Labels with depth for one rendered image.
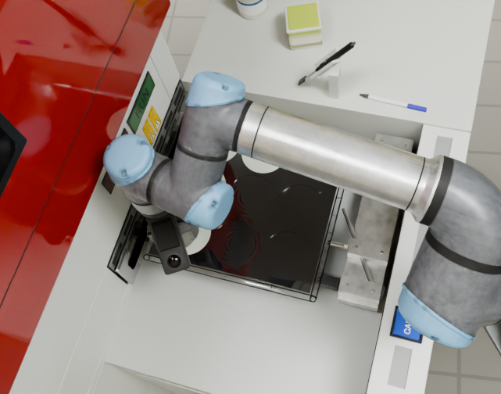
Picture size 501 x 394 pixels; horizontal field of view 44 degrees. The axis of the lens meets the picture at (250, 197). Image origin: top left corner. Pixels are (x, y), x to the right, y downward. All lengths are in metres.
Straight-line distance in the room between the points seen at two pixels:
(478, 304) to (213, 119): 0.43
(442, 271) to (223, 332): 0.59
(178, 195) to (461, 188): 0.38
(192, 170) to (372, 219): 0.54
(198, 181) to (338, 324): 0.54
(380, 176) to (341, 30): 0.67
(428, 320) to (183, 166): 0.40
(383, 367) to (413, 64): 0.63
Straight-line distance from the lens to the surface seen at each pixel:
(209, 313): 1.32
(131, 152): 0.91
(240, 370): 1.29
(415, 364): 1.14
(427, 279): 0.87
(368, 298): 1.21
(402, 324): 1.15
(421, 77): 1.36
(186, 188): 0.87
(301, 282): 1.23
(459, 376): 2.13
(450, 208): 0.82
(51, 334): 1.13
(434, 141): 1.29
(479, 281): 0.86
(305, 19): 1.37
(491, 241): 0.83
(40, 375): 1.14
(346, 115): 1.33
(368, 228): 1.29
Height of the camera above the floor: 2.08
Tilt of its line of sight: 65 degrees down
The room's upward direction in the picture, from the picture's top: 19 degrees counter-clockwise
